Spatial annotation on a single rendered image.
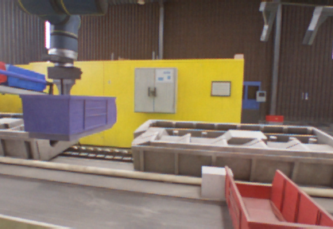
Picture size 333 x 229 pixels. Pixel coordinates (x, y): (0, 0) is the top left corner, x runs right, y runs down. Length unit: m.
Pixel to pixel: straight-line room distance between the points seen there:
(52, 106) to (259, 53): 12.94
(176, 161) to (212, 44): 12.20
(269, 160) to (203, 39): 12.31
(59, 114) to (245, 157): 0.74
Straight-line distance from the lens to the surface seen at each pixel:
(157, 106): 3.02
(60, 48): 0.86
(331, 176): 1.07
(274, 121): 9.31
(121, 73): 3.50
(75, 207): 0.78
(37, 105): 0.70
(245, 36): 13.31
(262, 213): 0.79
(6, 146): 1.43
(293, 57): 13.86
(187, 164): 0.90
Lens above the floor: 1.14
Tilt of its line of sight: 5 degrees down
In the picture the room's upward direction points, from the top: 1 degrees clockwise
